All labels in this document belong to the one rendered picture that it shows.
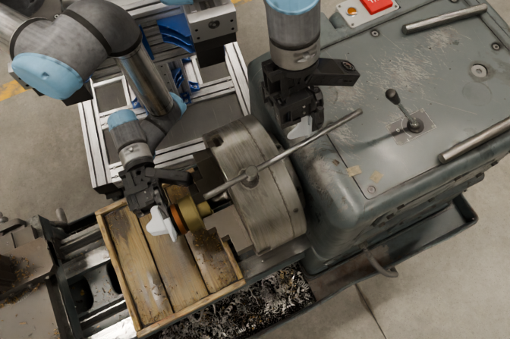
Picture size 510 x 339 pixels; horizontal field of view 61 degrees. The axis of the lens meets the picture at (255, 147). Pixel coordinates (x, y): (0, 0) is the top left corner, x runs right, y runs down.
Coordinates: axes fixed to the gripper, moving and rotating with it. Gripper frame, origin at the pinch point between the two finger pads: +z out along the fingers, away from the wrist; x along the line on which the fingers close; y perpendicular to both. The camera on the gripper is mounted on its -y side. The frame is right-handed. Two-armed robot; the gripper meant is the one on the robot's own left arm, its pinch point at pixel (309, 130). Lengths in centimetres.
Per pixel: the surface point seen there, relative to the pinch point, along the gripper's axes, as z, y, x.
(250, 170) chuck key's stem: 1.1, 13.5, 2.1
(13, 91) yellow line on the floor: 96, 95, -172
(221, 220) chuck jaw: 22.3, 21.6, -2.4
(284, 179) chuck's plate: 10.6, 6.7, 1.5
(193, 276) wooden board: 45, 34, -3
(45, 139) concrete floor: 105, 86, -135
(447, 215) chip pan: 80, -53, 3
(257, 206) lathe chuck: 12.5, 14.1, 3.5
